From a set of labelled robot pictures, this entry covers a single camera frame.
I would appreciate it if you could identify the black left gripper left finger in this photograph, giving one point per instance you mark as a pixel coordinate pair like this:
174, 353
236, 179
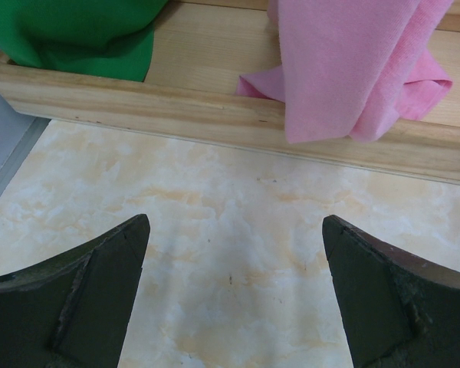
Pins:
73, 310

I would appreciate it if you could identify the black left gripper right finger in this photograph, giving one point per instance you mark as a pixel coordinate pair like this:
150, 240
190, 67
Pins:
397, 309

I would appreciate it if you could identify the pink t-shirt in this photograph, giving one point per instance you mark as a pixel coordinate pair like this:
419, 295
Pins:
351, 68

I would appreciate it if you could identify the green tank top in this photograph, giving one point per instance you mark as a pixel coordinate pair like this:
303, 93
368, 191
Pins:
101, 38

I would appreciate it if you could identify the wooden clothes rack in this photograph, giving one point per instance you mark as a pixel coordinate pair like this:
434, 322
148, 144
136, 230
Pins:
201, 47

